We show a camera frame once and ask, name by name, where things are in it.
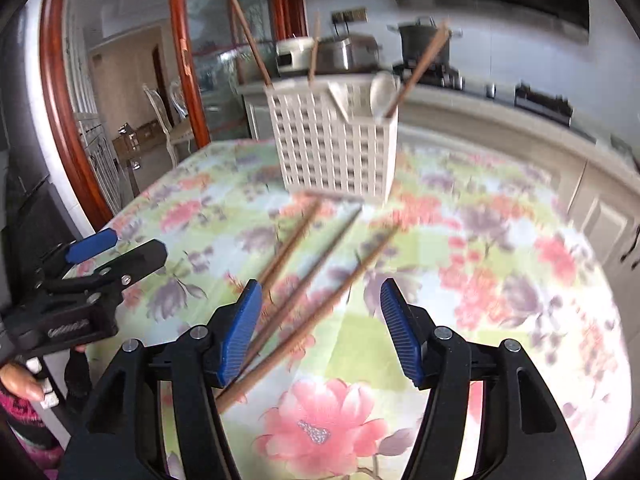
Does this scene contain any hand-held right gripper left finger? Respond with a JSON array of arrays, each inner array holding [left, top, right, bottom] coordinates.
[[57, 280, 263, 480]]

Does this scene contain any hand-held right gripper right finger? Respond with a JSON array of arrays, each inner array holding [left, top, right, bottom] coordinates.
[[380, 277, 588, 480]]

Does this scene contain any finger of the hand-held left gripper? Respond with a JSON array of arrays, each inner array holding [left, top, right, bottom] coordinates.
[[35, 228, 120, 281], [42, 239, 168, 306]]

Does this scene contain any white perforated plastic basket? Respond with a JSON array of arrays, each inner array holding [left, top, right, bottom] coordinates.
[[263, 76, 401, 204]]

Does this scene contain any person's left forearm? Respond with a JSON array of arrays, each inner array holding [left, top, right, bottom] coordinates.
[[0, 390, 66, 466]]

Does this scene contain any person's left hand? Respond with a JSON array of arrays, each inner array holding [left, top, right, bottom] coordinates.
[[0, 361, 46, 403]]

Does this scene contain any floral tablecloth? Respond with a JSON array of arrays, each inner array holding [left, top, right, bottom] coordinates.
[[102, 125, 632, 480]]

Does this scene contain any white dining chair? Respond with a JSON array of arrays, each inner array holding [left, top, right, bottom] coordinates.
[[142, 84, 196, 168]]

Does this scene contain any wooden framed glass door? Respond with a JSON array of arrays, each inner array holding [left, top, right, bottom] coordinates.
[[40, 0, 308, 231]]

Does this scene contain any white kitchen counter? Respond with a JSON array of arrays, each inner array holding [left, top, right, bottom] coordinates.
[[235, 77, 640, 176]]

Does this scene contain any white plastic spoon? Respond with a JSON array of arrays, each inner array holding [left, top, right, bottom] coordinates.
[[369, 71, 401, 122]]

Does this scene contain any white rice cooker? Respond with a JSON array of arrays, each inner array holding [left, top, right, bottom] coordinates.
[[275, 36, 321, 78]]

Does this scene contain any black gas stove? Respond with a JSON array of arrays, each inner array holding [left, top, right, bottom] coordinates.
[[392, 60, 573, 126]]

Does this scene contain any stainless steel appliance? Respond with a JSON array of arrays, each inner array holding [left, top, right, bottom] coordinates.
[[316, 32, 383, 73]]

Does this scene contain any dark metal cooking pot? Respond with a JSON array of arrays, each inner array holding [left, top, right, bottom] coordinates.
[[397, 17, 458, 68]]

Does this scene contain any black cabinet handle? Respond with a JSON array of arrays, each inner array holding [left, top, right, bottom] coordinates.
[[620, 225, 640, 266]]

